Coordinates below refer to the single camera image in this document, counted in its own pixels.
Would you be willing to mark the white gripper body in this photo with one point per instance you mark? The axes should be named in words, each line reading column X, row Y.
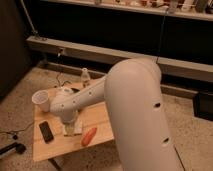
column 69, row 128

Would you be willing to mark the white sponge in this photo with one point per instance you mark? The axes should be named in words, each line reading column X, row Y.
column 78, row 130

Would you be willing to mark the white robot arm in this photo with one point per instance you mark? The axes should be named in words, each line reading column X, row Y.
column 132, row 93

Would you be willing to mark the wooden table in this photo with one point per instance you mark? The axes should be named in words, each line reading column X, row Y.
column 92, row 116

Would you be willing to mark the orange carrot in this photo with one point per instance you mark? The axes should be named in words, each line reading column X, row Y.
column 88, row 136

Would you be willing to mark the black smartphone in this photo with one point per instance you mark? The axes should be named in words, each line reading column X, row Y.
column 46, row 132

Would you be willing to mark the white paper cup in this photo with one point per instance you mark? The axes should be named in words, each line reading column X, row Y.
column 41, row 99

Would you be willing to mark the clear plastic bottle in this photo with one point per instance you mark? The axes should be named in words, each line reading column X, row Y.
column 85, row 77

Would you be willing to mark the black device on floor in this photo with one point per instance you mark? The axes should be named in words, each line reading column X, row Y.
column 18, row 147

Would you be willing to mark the metal stand pole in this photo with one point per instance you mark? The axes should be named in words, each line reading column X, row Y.
column 34, row 31

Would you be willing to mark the long wall shelf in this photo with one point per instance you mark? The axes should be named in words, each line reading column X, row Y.
column 185, row 69

